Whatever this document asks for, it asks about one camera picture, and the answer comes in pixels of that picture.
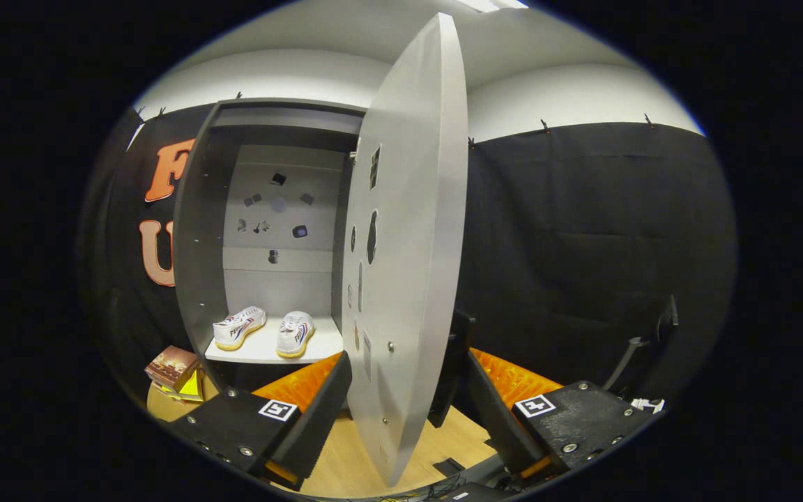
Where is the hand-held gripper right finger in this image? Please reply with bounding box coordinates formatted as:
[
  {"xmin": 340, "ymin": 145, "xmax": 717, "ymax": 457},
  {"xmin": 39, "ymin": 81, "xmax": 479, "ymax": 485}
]
[{"xmin": 466, "ymin": 347, "xmax": 667, "ymax": 482}]

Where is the light grey cabinet shelf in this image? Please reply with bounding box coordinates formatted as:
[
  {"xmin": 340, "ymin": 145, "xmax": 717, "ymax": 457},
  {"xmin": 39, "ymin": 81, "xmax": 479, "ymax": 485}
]
[{"xmin": 204, "ymin": 315, "xmax": 344, "ymax": 365}]

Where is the yellow book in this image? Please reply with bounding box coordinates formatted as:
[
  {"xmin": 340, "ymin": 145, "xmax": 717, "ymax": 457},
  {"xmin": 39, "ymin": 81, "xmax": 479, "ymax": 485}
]
[{"xmin": 177, "ymin": 370, "xmax": 205, "ymax": 402}]

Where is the dark grey shoe cabinet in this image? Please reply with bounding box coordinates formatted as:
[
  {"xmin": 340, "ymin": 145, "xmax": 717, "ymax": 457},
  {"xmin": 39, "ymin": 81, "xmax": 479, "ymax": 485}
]
[{"xmin": 173, "ymin": 98, "xmax": 367, "ymax": 391}]

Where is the light grey shoe cabinet door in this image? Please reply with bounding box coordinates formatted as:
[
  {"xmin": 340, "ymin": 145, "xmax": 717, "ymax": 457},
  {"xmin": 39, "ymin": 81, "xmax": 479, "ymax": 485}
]
[{"xmin": 341, "ymin": 13, "xmax": 470, "ymax": 487}]

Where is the black backdrop cloth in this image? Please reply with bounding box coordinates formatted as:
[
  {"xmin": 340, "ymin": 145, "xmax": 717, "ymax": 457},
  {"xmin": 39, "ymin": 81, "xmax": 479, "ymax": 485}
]
[{"xmin": 77, "ymin": 105, "xmax": 737, "ymax": 419}]

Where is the black door handle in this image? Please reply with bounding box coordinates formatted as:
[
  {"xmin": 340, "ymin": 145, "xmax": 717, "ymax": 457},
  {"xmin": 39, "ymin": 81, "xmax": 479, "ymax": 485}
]
[{"xmin": 428, "ymin": 310, "xmax": 476, "ymax": 429}]

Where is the brown book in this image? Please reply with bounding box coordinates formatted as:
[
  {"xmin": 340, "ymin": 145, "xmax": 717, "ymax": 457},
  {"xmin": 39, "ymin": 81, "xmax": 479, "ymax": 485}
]
[{"xmin": 145, "ymin": 345, "xmax": 200, "ymax": 391}]

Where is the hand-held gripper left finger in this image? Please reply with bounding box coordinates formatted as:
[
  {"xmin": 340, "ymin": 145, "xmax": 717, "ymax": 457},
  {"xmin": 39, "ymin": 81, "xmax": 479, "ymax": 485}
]
[{"xmin": 165, "ymin": 351, "xmax": 353, "ymax": 492}]

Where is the ceiling light panel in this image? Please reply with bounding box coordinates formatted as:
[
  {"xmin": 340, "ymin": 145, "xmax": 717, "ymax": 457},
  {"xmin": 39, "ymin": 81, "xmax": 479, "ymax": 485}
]
[{"xmin": 456, "ymin": 0, "xmax": 529, "ymax": 12}]

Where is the white striped shoe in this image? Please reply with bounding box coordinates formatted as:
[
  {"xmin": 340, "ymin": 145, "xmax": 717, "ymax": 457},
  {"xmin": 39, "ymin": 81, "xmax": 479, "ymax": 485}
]
[
  {"xmin": 213, "ymin": 305, "xmax": 267, "ymax": 351},
  {"xmin": 276, "ymin": 310, "xmax": 316, "ymax": 359}
]

